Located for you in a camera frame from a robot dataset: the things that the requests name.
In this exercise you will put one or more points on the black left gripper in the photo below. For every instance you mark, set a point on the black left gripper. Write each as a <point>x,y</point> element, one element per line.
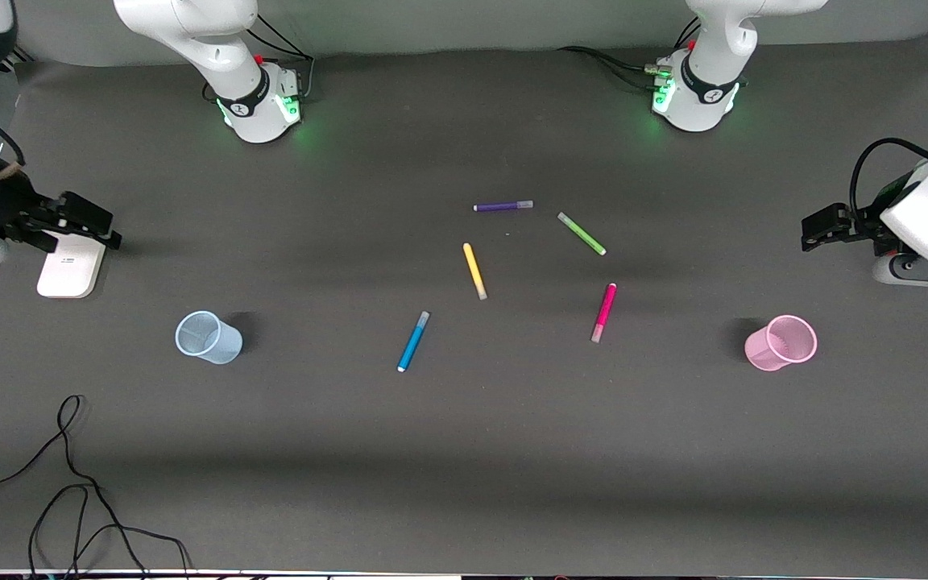
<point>865,226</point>

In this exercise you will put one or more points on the pink marker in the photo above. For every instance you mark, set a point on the pink marker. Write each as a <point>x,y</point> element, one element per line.
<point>605,310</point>

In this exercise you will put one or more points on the blue marker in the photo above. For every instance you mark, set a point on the blue marker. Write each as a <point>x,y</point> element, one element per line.
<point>413,342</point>

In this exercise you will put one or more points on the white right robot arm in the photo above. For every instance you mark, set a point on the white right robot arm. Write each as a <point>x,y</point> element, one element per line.
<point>214,40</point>

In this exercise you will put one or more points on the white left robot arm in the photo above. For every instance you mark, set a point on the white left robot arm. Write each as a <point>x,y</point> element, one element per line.
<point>710,48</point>

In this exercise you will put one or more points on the white power adapter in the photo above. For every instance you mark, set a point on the white power adapter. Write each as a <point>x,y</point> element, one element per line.
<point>69,274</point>

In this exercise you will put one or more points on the pink plastic cup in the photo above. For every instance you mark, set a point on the pink plastic cup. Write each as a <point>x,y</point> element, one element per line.
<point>762,350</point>

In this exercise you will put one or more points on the light blue plastic cup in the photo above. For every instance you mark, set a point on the light blue plastic cup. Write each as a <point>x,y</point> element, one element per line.
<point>222,350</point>

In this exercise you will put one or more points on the green marker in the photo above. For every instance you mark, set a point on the green marker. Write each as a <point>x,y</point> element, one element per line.
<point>582,234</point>

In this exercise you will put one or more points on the purple marker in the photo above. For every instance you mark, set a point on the purple marker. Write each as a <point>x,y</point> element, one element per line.
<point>504,206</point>

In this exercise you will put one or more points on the yellow marker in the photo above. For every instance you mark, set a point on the yellow marker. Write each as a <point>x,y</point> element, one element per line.
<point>474,270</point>

